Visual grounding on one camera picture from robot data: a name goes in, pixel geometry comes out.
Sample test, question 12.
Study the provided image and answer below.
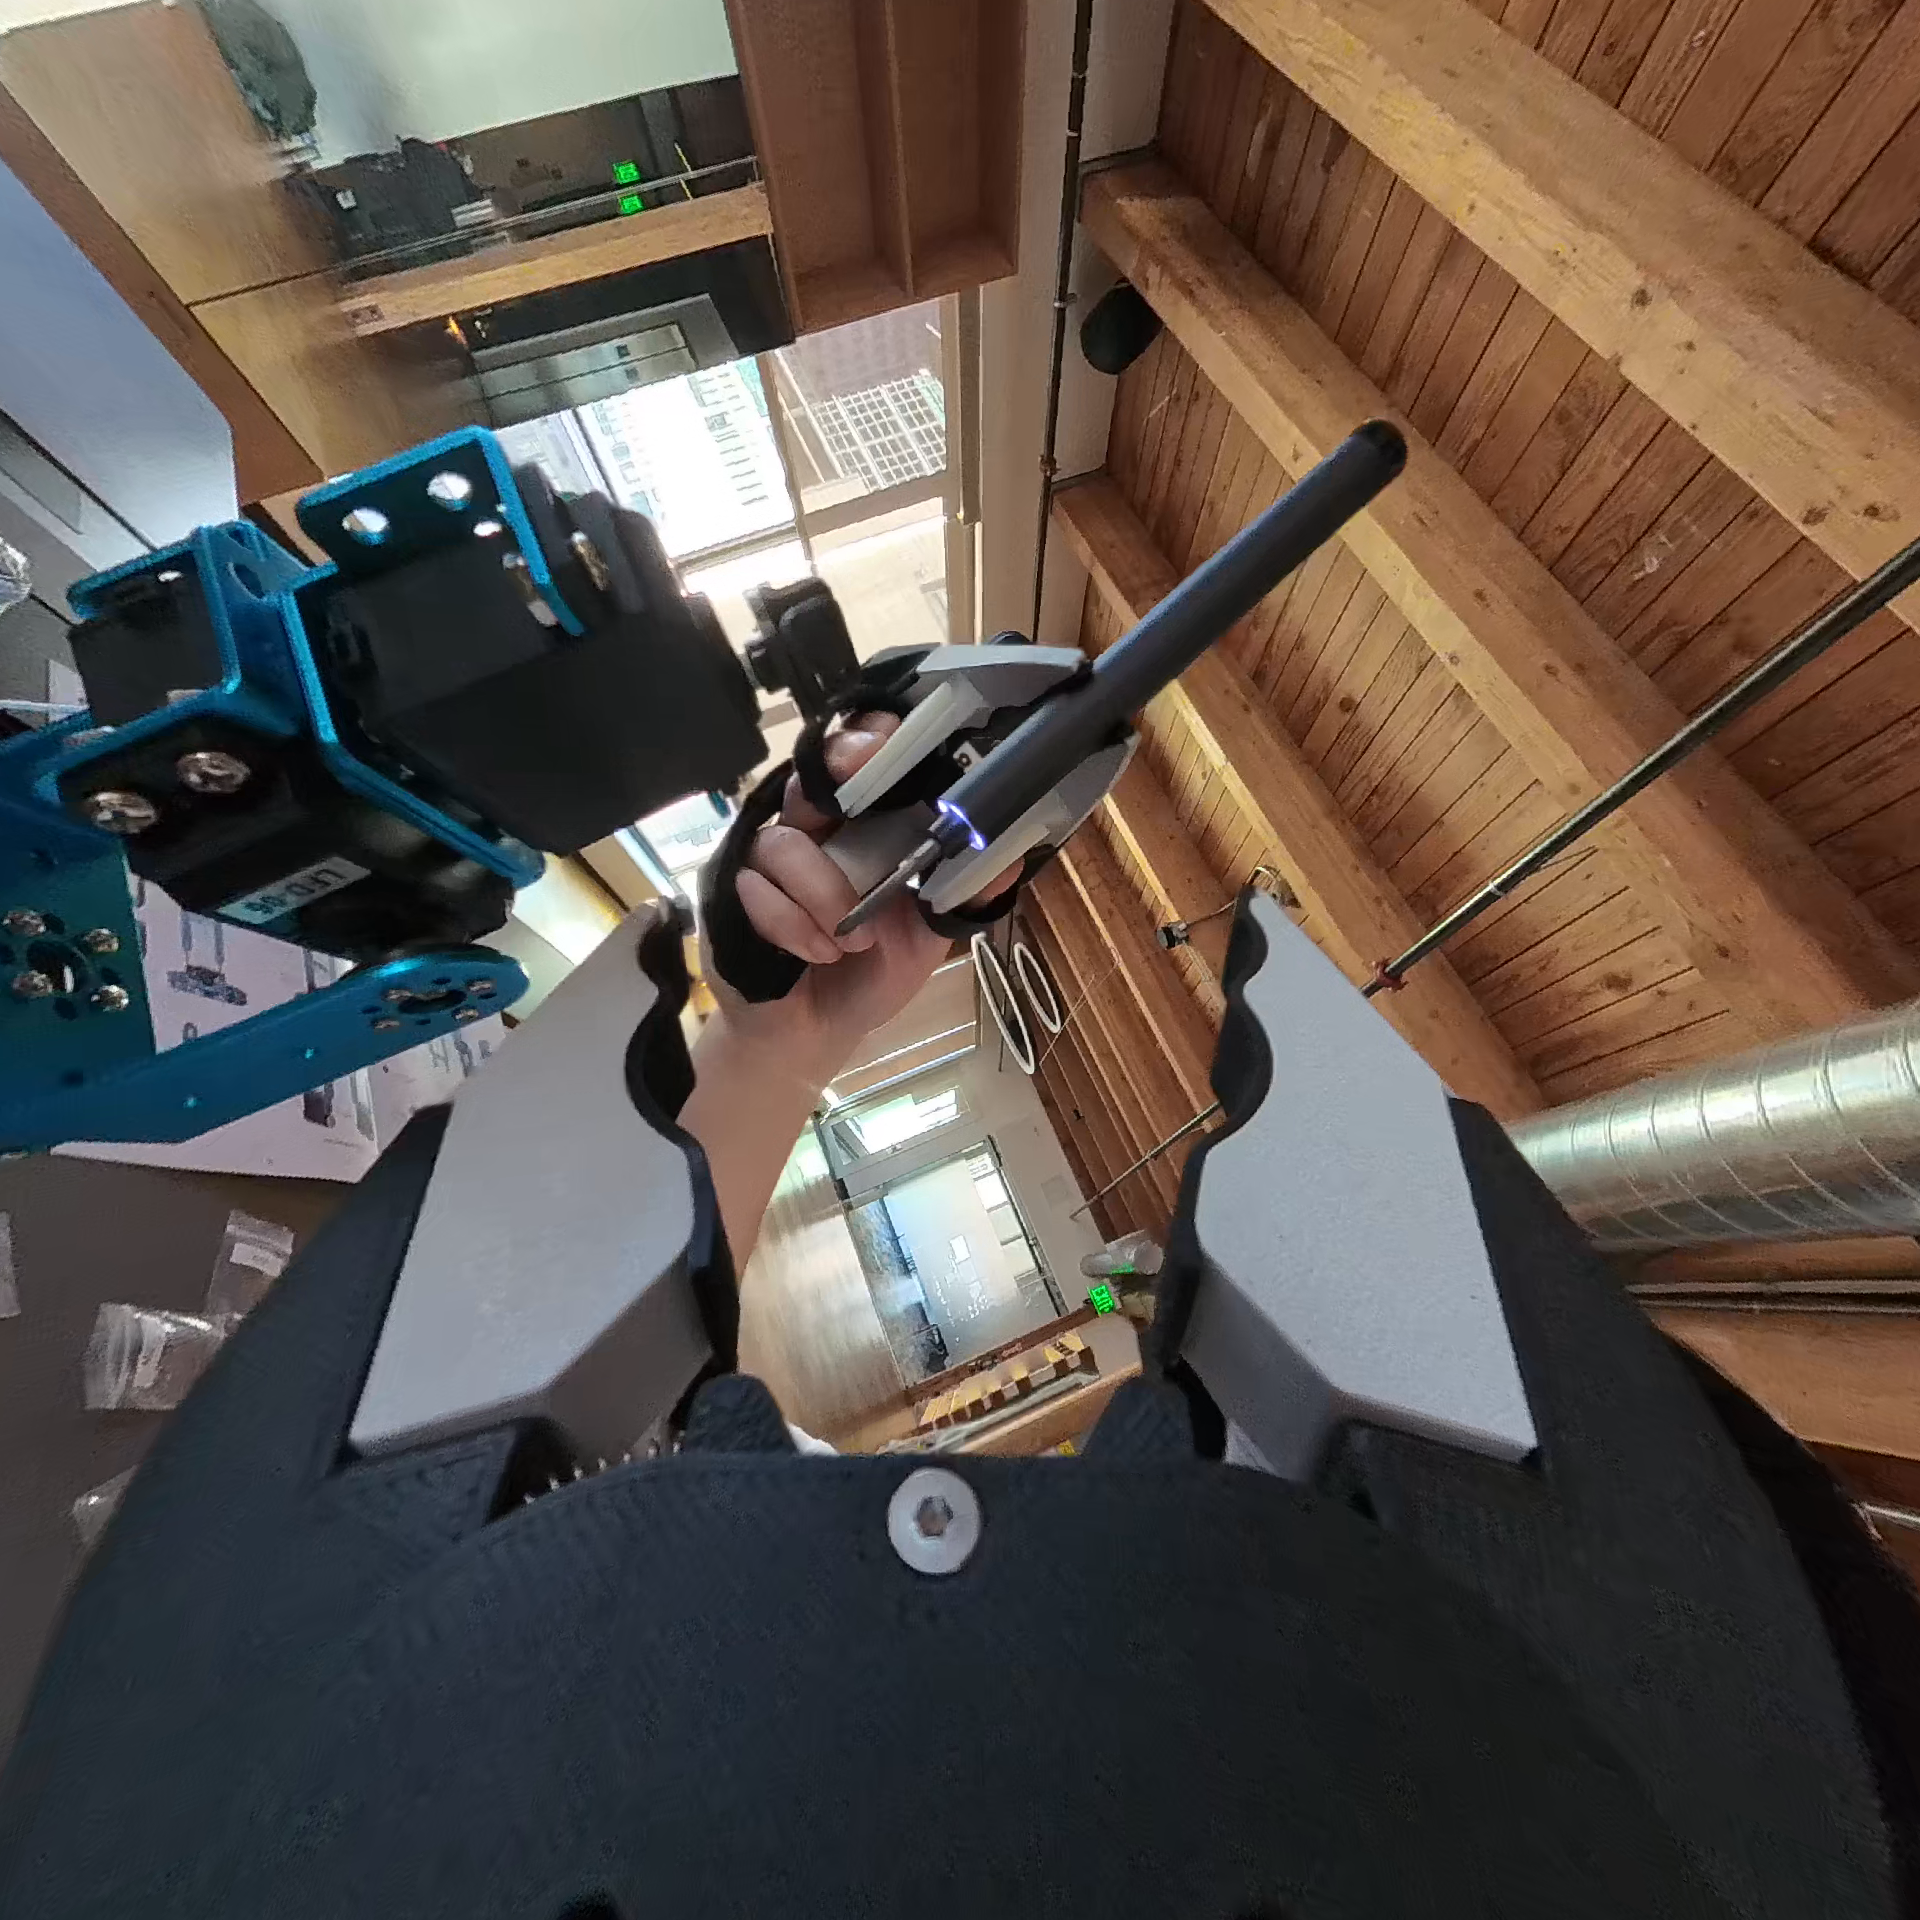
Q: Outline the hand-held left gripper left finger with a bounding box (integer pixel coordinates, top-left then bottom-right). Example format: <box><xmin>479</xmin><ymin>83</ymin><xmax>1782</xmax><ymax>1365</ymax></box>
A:
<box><xmin>346</xmin><ymin>901</ymin><xmax>741</xmax><ymax>1456</ymax></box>

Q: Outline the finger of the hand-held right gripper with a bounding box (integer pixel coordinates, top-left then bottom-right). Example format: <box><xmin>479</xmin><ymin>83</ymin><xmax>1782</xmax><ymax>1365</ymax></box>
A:
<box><xmin>913</xmin><ymin>643</ymin><xmax>1097</xmax><ymax>740</ymax></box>
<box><xmin>918</xmin><ymin>729</ymin><xmax>1143</xmax><ymax>913</ymax></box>

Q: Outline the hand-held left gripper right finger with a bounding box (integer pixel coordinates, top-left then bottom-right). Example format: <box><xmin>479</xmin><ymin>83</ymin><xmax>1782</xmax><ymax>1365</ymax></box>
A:
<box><xmin>1148</xmin><ymin>887</ymin><xmax>1545</xmax><ymax>1479</ymax></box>

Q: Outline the grey electric screwdriver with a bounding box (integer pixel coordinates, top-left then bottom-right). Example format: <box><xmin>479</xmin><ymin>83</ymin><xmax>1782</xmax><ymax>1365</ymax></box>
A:
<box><xmin>831</xmin><ymin>421</ymin><xmax>1408</xmax><ymax>939</ymax></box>

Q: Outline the blue toy robot arm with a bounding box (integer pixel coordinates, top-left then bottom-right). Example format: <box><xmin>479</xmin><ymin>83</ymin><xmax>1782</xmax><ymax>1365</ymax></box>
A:
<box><xmin>0</xmin><ymin>428</ymin><xmax>775</xmax><ymax>1156</ymax></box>

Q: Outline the person's right hand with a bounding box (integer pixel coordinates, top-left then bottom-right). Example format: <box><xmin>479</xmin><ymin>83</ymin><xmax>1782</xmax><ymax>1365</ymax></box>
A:
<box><xmin>711</xmin><ymin>719</ymin><xmax>1038</xmax><ymax>1041</ymax></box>

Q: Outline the small clear plastic bag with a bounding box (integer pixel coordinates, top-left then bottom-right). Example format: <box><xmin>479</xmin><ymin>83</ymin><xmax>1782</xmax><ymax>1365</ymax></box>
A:
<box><xmin>209</xmin><ymin>1211</ymin><xmax>295</xmax><ymax>1314</ymax></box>
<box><xmin>81</xmin><ymin>1304</ymin><xmax>242</xmax><ymax>1412</ymax></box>

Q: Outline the white printed box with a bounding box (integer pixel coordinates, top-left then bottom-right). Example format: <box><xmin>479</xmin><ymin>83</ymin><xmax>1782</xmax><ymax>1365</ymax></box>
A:
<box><xmin>60</xmin><ymin>877</ymin><xmax>518</xmax><ymax>1186</ymax></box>

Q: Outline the black ceiling speaker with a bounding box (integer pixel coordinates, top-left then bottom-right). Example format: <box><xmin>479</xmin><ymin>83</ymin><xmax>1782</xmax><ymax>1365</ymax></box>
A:
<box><xmin>1079</xmin><ymin>281</ymin><xmax>1160</xmax><ymax>376</ymax></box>

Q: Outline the large silver air duct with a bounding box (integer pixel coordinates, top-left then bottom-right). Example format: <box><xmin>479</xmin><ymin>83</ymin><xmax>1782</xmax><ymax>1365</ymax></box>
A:
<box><xmin>1506</xmin><ymin>1002</ymin><xmax>1920</xmax><ymax>1248</ymax></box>

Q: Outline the black wall conduit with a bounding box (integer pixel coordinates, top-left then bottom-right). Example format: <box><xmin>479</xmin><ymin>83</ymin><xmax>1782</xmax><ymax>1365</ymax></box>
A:
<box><xmin>1031</xmin><ymin>0</ymin><xmax>1097</xmax><ymax>640</ymax></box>

